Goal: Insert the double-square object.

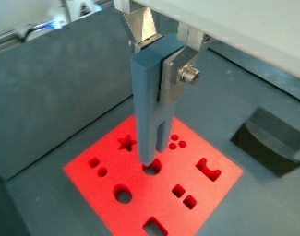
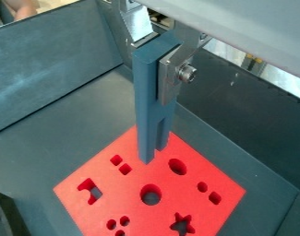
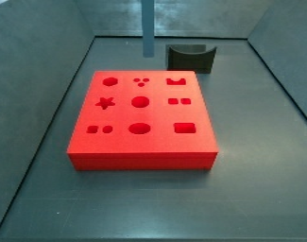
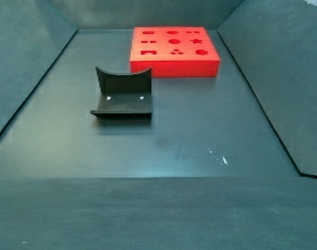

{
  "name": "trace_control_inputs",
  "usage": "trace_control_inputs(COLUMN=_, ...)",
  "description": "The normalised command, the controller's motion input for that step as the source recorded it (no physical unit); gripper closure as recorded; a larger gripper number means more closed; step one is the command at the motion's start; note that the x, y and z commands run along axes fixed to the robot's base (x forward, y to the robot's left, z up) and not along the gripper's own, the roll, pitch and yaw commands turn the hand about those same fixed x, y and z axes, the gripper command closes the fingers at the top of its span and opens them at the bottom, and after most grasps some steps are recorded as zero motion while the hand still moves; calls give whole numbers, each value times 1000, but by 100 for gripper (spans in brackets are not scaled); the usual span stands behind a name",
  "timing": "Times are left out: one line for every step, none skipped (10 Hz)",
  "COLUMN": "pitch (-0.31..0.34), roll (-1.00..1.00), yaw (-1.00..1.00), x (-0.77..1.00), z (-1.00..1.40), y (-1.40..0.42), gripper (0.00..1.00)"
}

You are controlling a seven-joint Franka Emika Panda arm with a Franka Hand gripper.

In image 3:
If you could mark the red shape-sorting block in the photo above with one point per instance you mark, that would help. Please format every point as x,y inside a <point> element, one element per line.
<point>143,121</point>

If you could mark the black curved holder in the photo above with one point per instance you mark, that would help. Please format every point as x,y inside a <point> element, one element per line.
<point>190,57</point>

